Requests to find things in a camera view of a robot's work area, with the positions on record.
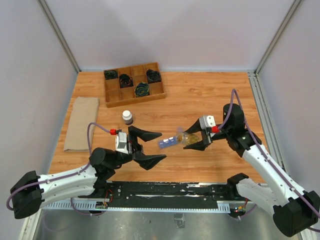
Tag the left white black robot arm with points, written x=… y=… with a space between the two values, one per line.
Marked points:
x=33 y=192

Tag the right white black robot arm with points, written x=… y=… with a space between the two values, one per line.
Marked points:
x=292 y=208

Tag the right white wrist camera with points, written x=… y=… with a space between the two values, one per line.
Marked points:
x=207 y=121

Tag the folded beige cloth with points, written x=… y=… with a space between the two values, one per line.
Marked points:
x=84 y=111

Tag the brown bottle with white cap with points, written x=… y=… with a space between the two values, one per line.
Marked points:
x=127 y=117

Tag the grey slotted cable duct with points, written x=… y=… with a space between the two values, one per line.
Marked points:
x=98 y=206

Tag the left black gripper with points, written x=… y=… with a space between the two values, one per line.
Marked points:
x=136 y=151

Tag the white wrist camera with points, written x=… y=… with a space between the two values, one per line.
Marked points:
x=121 y=143
x=207 y=121

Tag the blue weekly pill organizer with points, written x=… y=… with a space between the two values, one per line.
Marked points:
x=173 y=140

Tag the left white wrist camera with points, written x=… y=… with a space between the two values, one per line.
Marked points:
x=121 y=143

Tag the clear jar of yellow pills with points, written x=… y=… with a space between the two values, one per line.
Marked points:
x=186 y=139

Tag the wooden compartment tray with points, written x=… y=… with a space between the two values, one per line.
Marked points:
x=133 y=84

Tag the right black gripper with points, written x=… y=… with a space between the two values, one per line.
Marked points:
x=201 y=145

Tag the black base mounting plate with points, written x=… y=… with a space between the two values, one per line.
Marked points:
x=164 y=195

